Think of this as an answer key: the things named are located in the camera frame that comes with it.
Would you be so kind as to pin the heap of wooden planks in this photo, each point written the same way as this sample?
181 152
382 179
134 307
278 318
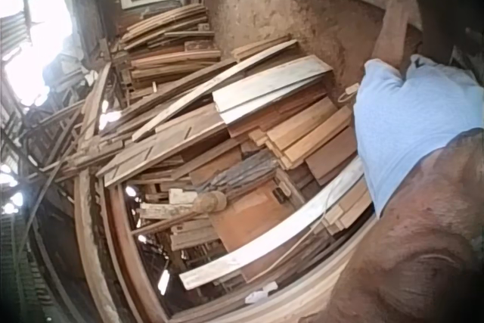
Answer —
264 126

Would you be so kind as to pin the stack of dark wooden boards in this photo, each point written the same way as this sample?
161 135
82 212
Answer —
170 50

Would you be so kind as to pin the long white wooden plank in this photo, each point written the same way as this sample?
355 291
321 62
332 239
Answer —
272 232

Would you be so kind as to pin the round wooden mallet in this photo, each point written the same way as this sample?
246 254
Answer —
211 202

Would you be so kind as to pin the stack of long ridged mouldings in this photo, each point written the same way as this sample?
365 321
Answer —
287 300

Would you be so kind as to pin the white paper scrap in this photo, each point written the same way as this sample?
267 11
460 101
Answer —
261 292

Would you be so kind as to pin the large brown wooden frame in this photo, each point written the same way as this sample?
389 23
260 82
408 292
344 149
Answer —
90 240

